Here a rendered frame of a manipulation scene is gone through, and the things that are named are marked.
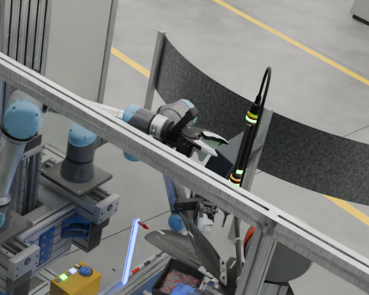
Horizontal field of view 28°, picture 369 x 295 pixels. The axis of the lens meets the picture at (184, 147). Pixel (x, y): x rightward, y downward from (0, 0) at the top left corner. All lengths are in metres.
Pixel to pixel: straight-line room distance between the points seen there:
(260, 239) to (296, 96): 5.29
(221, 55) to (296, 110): 1.09
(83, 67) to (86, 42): 0.17
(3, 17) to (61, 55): 1.74
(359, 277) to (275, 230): 0.18
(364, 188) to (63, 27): 1.97
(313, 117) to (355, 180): 2.17
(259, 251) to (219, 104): 3.01
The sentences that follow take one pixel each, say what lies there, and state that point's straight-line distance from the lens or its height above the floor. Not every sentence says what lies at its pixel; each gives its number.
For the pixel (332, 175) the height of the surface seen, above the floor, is 0.69.
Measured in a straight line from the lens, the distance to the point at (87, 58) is 4.60.
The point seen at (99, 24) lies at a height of 1.08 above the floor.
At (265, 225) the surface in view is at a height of 2.03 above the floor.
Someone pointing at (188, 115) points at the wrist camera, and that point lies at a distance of 2.37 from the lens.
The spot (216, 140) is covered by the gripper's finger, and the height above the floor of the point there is 1.66.
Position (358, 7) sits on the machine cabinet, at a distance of 9.02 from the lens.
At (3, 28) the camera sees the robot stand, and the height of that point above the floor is 1.76.
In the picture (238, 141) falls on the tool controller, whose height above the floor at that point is 1.25.
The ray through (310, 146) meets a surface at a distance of 4.28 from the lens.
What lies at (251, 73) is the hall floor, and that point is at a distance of 6.95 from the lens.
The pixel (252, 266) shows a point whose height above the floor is 1.91.
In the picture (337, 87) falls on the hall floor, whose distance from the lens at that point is 7.16.
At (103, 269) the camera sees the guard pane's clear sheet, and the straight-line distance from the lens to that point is 1.85.
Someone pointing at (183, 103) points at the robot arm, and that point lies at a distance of 2.96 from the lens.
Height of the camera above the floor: 2.88
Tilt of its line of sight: 31 degrees down
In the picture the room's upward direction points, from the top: 13 degrees clockwise
